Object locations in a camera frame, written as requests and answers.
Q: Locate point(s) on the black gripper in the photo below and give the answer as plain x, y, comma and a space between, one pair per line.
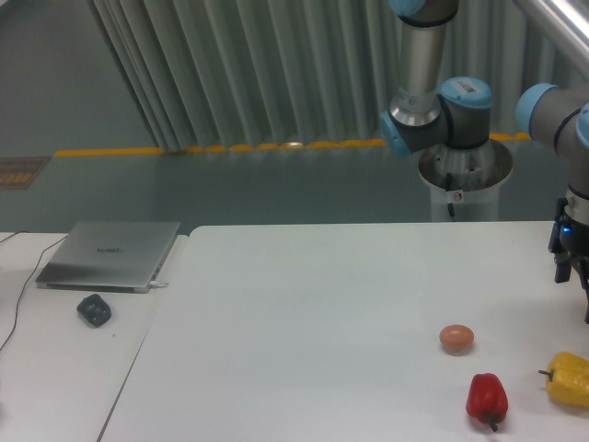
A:
569, 240

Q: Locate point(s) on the yellow bell pepper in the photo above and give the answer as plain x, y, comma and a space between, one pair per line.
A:
566, 379

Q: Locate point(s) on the silver metal frame bar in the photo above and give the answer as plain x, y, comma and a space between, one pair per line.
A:
564, 22

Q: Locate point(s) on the brown egg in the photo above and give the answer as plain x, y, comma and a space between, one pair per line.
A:
456, 338

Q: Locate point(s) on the silver closed laptop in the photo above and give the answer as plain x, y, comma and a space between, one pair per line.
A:
111, 256

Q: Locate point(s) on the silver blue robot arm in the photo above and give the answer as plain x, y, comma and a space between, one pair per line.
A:
448, 123

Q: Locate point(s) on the grey pleated curtain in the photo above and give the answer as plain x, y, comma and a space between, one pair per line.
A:
226, 73

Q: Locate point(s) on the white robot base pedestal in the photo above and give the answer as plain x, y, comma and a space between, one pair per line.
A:
465, 185

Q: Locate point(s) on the black small controller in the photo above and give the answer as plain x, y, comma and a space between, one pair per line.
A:
94, 310

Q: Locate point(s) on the red bell pepper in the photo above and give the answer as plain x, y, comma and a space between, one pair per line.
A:
487, 400

